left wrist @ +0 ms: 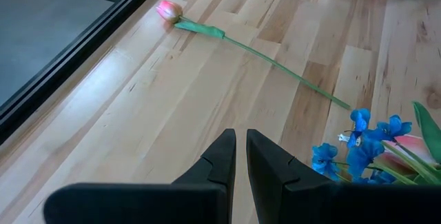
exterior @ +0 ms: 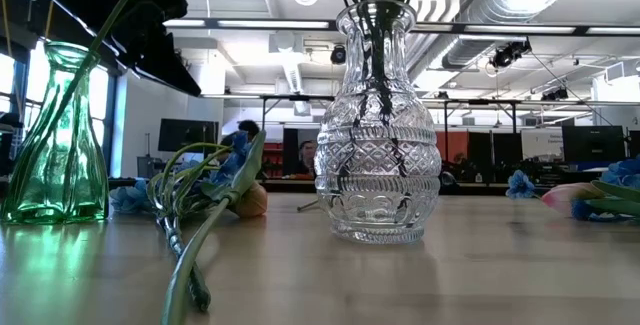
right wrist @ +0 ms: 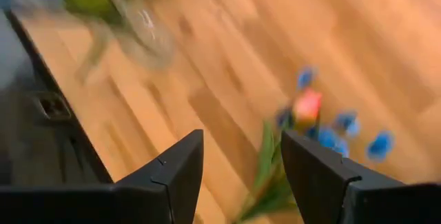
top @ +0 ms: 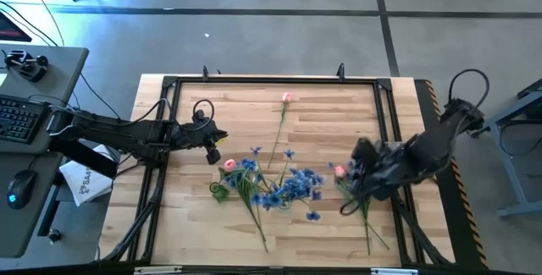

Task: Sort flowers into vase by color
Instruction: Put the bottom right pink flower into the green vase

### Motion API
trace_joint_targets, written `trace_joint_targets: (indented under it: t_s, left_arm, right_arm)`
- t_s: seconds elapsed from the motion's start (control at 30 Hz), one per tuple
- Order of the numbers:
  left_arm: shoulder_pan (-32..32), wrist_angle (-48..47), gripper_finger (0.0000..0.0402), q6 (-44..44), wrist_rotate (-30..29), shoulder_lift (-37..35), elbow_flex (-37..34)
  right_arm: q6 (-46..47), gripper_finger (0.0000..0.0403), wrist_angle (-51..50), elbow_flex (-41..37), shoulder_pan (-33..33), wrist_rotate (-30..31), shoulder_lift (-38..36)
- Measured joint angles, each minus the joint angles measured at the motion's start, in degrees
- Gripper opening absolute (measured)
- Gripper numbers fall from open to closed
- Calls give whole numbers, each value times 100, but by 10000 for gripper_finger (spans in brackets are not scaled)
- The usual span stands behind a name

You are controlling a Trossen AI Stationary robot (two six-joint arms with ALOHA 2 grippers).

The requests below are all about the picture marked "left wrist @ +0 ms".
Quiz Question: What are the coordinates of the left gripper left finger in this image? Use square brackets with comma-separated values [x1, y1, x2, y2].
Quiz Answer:
[43, 128, 238, 224]

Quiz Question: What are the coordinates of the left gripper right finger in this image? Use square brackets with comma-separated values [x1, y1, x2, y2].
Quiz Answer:
[245, 128, 441, 224]

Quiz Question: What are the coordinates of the blue artificial flower spray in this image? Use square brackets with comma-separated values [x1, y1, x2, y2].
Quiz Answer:
[311, 108, 413, 185]

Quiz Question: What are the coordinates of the pink artificial tulip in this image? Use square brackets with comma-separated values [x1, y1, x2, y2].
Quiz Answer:
[156, 0, 352, 111]
[373, 101, 441, 186]

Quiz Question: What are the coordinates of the black aluminium table frame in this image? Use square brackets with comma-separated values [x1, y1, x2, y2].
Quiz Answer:
[0, 0, 170, 145]

